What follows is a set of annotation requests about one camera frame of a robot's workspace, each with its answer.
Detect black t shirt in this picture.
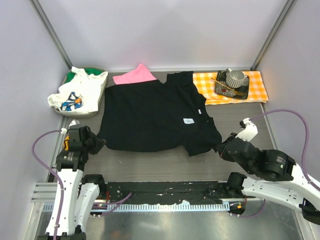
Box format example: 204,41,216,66
97,71,222,157

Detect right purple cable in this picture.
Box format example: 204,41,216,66
237,108,320,218

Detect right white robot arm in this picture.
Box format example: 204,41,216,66
217,135,320,225

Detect orange checkered cloth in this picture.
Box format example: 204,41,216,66
193,71,269,105

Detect white printed t shirt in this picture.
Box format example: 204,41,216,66
47,66,109,113

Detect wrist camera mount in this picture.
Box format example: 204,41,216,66
236,118,258,142
60,119,80,134

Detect pink folded towel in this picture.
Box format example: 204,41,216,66
112,63,157,85

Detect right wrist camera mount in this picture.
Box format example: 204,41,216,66
236,118,258,142

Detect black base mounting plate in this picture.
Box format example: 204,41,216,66
98,181,245,205

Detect orange plastic bowl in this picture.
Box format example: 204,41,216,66
63,136,70,151

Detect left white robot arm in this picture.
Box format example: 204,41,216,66
37,125,107,240

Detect green t shirt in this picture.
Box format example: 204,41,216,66
64,67,104,83

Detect grey laundry basket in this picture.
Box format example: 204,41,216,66
51,66,108,118

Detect black floral square plate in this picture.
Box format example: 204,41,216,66
214,68,250,100

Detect white slotted cable duct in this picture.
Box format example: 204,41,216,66
42,202,230,213

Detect grey striped ceramic cup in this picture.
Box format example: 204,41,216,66
225,68,246,89

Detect gold chopstick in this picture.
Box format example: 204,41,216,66
210,77,245,96

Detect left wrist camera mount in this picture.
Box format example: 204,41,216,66
60,119,80,134

